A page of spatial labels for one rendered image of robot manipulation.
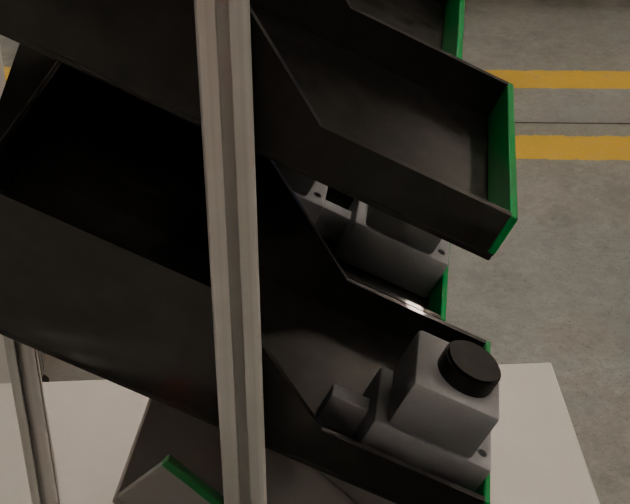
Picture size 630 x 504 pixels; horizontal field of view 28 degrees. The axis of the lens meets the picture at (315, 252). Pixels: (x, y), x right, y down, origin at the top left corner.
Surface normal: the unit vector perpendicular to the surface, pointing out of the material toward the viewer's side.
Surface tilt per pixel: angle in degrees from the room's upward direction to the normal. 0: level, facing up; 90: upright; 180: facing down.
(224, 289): 90
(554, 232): 0
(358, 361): 25
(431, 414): 90
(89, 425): 0
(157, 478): 90
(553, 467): 0
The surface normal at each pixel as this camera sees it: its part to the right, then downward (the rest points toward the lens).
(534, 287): 0.00, -0.84
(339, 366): 0.41, -0.73
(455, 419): -0.12, 0.54
